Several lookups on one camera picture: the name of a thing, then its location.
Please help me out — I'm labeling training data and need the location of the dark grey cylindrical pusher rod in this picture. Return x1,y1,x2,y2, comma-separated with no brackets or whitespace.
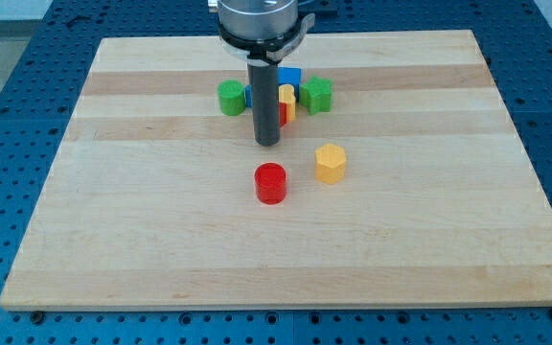
247,65,280,147

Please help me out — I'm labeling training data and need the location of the blue triangle block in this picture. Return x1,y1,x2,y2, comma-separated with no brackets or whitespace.
244,84,252,108

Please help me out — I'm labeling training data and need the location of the yellow heart block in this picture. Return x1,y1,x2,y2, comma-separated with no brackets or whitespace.
279,84,296,123

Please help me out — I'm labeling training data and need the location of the blue cube block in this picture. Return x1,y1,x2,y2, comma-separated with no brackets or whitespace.
278,67,302,101

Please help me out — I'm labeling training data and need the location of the green cylinder block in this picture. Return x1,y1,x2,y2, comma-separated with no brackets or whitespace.
217,80,246,116

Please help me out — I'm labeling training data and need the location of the red block behind rod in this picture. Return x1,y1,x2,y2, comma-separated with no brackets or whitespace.
279,103,288,127

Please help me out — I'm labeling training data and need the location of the green star block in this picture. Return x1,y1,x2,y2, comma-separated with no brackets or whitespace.
299,76,333,115

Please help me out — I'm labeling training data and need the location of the red cylinder block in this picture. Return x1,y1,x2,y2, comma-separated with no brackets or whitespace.
254,162,287,205

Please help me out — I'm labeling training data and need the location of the yellow hexagon block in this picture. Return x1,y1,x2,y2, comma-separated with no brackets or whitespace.
315,143,347,184

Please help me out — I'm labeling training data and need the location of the light wooden board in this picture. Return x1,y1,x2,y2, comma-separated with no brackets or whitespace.
0,30,552,311

